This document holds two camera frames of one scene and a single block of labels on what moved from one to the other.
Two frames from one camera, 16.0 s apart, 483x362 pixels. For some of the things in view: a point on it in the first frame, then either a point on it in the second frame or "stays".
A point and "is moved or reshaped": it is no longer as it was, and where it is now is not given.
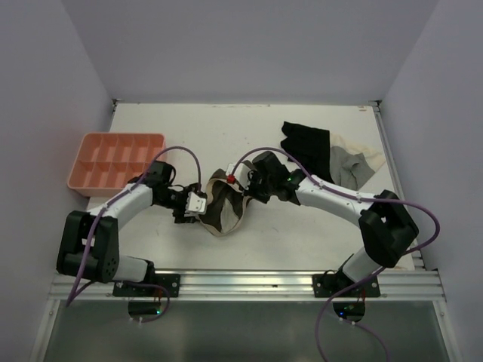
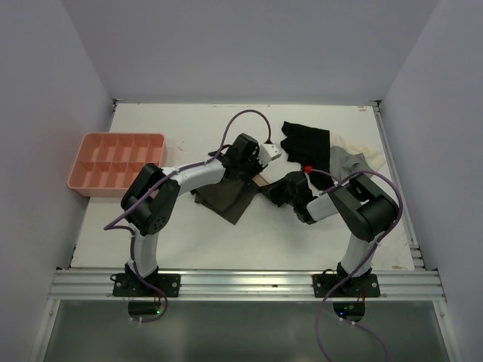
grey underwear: [347, 170] stays
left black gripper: [179, 215] -> [257, 169]
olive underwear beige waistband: [226, 207] is moved or reshaped
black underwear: [309, 146] stays
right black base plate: [325, 285] stays
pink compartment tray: [105, 163] stays
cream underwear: [374, 159] stays
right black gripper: [253, 175] -> [272, 190]
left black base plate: [170, 281] stays
